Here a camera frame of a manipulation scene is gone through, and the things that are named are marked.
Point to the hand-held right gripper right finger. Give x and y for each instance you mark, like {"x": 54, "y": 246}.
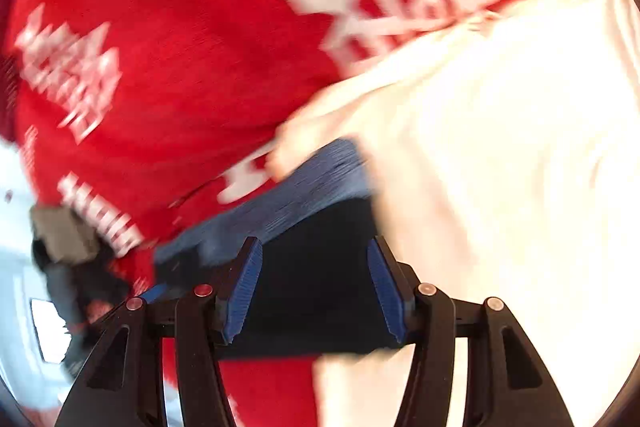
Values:
{"x": 387, "y": 292}

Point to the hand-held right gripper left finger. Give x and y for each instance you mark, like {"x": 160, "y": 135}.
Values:
{"x": 245, "y": 292}

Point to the black pants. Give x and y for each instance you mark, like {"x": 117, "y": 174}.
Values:
{"x": 310, "y": 292}

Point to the dark cloth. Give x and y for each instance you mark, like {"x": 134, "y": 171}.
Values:
{"x": 80, "y": 287}

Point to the white cloth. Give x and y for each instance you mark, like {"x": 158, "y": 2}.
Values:
{"x": 500, "y": 157}

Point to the grey cloth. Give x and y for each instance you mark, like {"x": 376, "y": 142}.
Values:
{"x": 65, "y": 232}

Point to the red printed blanket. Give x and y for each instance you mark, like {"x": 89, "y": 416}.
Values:
{"x": 175, "y": 57}

